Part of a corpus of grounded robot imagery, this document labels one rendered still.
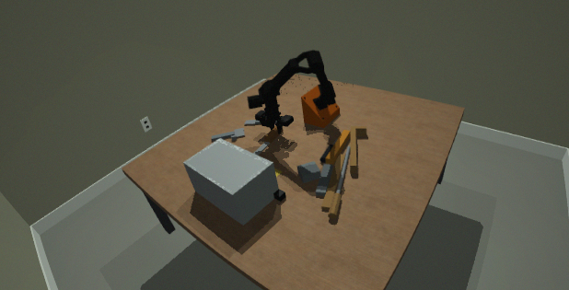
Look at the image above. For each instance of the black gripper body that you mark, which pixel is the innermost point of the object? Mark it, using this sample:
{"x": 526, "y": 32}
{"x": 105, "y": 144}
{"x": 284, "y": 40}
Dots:
{"x": 283, "y": 120}

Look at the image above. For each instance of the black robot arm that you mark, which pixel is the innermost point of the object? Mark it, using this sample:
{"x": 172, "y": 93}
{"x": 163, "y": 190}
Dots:
{"x": 270, "y": 89}

